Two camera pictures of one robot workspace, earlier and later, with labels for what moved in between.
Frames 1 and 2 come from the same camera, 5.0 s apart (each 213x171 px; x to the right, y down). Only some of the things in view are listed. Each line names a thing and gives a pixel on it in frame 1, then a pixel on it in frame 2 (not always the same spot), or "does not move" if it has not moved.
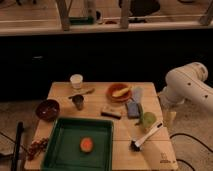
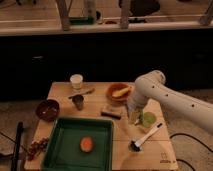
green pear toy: (148, 119) does not move
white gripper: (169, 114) -> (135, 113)
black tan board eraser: (115, 115) does not move
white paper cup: (76, 80) does not move
